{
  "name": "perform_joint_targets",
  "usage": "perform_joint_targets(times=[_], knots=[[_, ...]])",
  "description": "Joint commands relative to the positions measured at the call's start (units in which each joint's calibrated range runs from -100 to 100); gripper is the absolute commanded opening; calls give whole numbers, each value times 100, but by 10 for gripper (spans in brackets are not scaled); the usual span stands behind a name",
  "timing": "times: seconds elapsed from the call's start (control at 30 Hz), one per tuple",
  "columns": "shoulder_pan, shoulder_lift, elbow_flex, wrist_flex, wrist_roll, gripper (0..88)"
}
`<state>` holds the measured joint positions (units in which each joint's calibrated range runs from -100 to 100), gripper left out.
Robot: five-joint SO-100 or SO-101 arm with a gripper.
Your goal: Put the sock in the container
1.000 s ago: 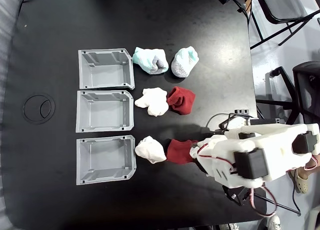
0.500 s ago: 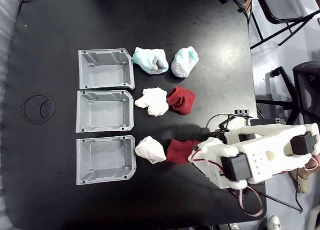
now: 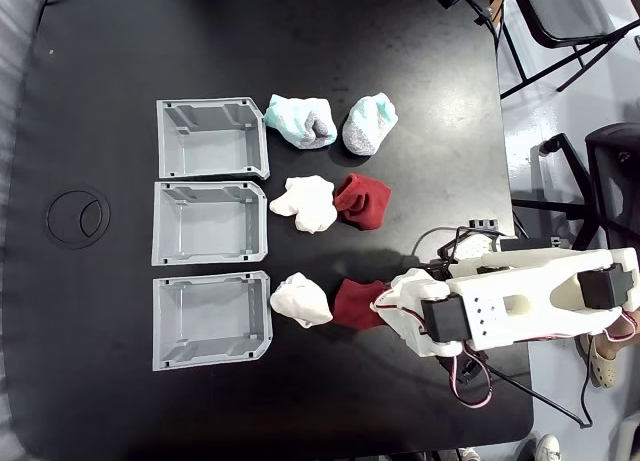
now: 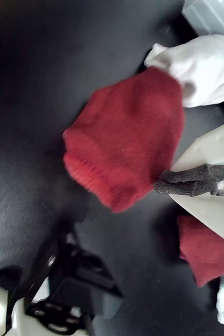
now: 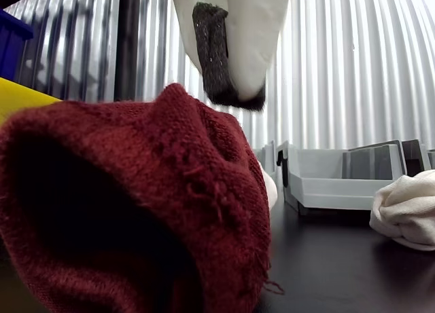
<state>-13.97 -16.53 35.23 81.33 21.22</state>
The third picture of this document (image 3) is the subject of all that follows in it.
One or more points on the dark red sock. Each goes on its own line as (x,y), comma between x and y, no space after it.
(370,201)
(355,306)

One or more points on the white sock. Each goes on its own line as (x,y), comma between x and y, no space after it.
(300,301)
(305,206)

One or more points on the teal and grey sock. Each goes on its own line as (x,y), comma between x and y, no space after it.
(367,126)
(290,118)

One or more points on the person's white sneaker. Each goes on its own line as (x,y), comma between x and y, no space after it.
(547,448)
(469,455)

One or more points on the grey plastic bin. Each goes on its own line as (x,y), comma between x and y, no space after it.
(210,146)
(210,311)
(207,226)

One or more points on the person's foot in beige clog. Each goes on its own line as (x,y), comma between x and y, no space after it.
(602,366)

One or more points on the black office chair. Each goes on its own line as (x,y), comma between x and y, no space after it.
(612,181)

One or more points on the black folding chair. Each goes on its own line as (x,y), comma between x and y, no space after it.
(565,11)

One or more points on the round black table grommet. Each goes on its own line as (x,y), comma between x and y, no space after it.
(65,221)

